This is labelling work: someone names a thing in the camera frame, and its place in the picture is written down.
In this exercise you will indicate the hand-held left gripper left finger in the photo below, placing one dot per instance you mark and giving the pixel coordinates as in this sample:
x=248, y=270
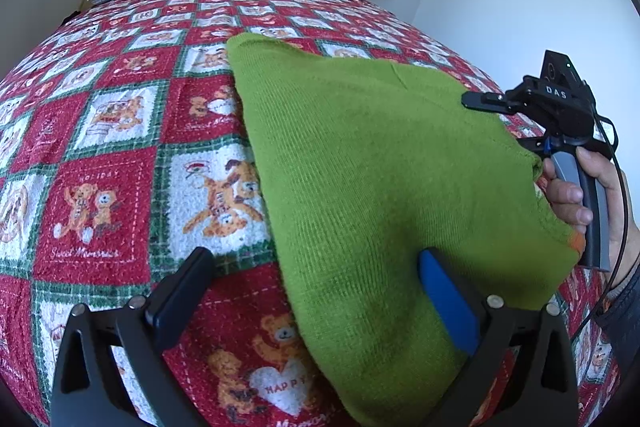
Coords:
x=185, y=292

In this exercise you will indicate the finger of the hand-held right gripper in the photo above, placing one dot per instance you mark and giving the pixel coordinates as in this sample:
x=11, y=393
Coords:
x=537, y=146
x=487, y=101

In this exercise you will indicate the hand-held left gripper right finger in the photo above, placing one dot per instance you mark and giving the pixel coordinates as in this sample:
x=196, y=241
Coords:
x=447, y=302

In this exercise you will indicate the green striped knit sweater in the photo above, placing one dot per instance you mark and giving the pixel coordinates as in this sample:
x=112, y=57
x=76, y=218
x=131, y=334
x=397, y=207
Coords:
x=375, y=167

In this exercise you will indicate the person's right forearm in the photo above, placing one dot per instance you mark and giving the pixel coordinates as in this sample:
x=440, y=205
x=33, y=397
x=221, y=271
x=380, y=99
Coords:
x=622, y=307

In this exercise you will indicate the person's right hand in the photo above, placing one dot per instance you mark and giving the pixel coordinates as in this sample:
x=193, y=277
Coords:
x=567, y=202

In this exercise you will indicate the red printed bear blanket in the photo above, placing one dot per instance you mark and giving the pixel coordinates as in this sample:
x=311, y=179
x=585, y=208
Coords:
x=110, y=157

